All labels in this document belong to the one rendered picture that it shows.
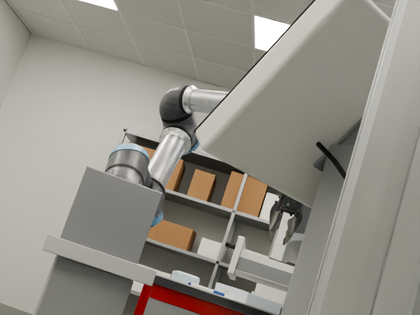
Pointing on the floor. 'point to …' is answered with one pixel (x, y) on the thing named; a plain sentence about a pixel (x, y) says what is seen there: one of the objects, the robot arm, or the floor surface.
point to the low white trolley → (188, 300)
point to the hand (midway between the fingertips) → (278, 239)
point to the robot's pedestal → (87, 280)
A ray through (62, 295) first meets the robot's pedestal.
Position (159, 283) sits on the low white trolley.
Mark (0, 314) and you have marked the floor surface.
